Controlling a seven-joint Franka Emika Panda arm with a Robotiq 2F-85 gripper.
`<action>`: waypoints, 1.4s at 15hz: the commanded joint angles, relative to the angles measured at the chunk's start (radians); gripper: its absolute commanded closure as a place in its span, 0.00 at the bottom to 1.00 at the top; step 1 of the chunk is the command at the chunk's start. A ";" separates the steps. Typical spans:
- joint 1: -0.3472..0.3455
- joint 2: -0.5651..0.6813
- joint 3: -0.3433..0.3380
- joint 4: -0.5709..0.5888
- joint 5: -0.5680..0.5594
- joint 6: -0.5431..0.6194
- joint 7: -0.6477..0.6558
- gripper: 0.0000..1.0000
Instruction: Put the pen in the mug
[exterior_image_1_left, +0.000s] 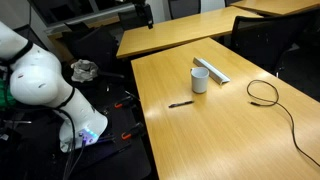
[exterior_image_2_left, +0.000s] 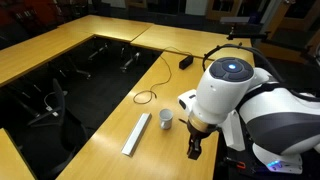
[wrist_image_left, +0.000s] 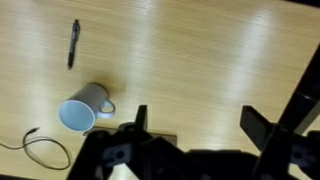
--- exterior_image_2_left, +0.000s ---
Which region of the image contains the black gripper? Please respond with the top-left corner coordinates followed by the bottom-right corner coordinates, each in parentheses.
top-left (185, 112), bottom-right (219, 160)

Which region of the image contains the white ceramic mug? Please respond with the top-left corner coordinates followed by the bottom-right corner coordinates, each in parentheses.
top-left (158, 108), bottom-right (175, 131)

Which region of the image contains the black chair with metal legs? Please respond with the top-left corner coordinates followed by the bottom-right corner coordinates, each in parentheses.
top-left (87, 42), bottom-right (111, 63)
top-left (119, 46), bottom-right (143, 73)
top-left (61, 54), bottom-right (93, 81)

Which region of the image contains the thin black cable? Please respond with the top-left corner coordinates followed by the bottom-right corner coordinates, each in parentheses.
top-left (132, 46), bottom-right (193, 105)

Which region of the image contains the orange handled clamp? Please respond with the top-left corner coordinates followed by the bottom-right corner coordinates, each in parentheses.
top-left (223, 155), bottom-right (248, 170)

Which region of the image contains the black mesh office chair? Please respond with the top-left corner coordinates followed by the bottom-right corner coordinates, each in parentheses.
top-left (19, 78), bottom-right (89, 180)

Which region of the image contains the black power adapter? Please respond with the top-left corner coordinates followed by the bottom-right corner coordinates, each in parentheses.
top-left (178, 54), bottom-right (195, 70)

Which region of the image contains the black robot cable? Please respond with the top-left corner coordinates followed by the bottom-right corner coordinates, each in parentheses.
top-left (201, 43), bottom-right (320, 103)

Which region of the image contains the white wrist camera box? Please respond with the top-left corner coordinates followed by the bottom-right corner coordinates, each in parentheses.
top-left (177, 88), bottom-right (198, 118)

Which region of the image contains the white rectangular box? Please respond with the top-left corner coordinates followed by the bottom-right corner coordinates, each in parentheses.
top-left (120, 112), bottom-right (153, 158)

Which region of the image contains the wooden conference table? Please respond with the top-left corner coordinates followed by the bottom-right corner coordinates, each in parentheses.
top-left (0, 128), bottom-right (36, 180)
top-left (57, 14), bottom-right (155, 43)
top-left (129, 24), bottom-right (256, 66)
top-left (0, 26), bottom-right (94, 88)

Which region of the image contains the grey flat panel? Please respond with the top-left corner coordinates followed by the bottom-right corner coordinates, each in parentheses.
top-left (219, 15), bottom-right (251, 25)

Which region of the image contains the white charger cable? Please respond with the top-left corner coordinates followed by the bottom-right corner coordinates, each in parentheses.
top-left (43, 90), bottom-right (69, 118)

